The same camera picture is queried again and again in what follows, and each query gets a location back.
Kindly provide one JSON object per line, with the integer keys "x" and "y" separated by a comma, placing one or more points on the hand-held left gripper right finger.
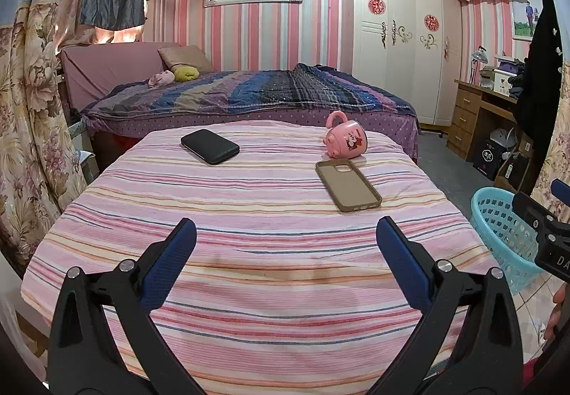
{"x": 400, "y": 261}

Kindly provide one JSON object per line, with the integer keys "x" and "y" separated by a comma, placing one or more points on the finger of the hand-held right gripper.
{"x": 530, "y": 210}
{"x": 561, "y": 191}

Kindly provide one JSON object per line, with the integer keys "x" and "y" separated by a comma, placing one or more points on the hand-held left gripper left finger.
{"x": 171, "y": 254}

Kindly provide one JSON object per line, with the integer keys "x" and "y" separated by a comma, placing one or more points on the light blue plastic basket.
{"x": 498, "y": 234}

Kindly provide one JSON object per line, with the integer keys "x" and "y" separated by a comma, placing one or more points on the person's right hand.
{"x": 561, "y": 310}

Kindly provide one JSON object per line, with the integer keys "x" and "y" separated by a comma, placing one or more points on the cardboard box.
{"x": 514, "y": 167}

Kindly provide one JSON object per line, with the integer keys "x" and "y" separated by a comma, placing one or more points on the beige floral curtain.
{"x": 31, "y": 123}
{"x": 559, "y": 145}

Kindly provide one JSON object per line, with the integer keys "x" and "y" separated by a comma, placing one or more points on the black printed box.
{"x": 487, "y": 159}

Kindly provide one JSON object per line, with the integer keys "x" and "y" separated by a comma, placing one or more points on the white round appliance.
{"x": 503, "y": 137}

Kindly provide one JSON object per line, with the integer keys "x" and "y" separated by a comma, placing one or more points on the khaki phone case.
{"x": 349, "y": 185}

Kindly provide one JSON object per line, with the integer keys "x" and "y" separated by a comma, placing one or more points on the pink striped bedsheet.
{"x": 267, "y": 279}

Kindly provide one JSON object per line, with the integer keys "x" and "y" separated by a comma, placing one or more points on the black coat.
{"x": 539, "y": 78}

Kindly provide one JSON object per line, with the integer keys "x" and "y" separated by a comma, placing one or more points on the wooden desk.
{"x": 465, "y": 114}

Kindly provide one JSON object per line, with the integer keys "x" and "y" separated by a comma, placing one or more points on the white box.
{"x": 498, "y": 81}

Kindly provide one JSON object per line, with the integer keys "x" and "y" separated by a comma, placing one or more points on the pink cartoon mug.
{"x": 347, "y": 141}

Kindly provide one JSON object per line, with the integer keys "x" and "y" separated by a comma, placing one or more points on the desk lamp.
{"x": 479, "y": 56}

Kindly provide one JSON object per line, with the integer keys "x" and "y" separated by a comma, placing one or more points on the pink plush toy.
{"x": 160, "y": 79}

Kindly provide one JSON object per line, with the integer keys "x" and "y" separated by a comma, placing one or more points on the small framed couple photo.
{"x": 523, "y": 16}

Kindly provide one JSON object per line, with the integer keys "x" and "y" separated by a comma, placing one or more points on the yellow plush toy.
{"x": 186, "y": 74}

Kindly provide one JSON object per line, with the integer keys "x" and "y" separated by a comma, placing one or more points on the striped purple blue quilt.
{"x": 258, "y": 92}

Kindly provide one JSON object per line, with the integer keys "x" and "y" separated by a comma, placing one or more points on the white wardrobe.
{"x": 400, "y": 65}

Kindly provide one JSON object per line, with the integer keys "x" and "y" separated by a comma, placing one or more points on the purple bed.
{"x": 102, "y": 69}

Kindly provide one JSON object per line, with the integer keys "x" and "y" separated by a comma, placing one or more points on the brown pillow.
{"x": 185, "y": 56}

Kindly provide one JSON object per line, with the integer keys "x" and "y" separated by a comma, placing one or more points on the red paper decoration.
{"x": 431, "y": 22}
{"x": 376, "y": 5}

